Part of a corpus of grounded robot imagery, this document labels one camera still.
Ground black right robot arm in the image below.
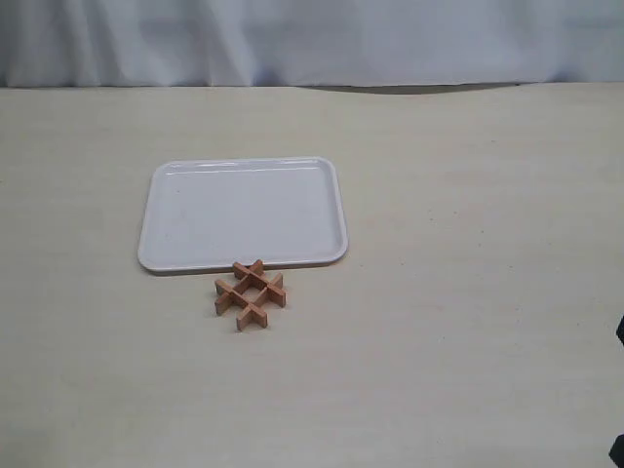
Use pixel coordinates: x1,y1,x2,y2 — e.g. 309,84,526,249
608,316,623,468

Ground white plastic tray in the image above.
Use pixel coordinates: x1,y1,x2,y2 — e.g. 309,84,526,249
137,157,349,274

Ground white curtain backdrop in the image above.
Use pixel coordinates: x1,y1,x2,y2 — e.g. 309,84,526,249
1,1,623,88

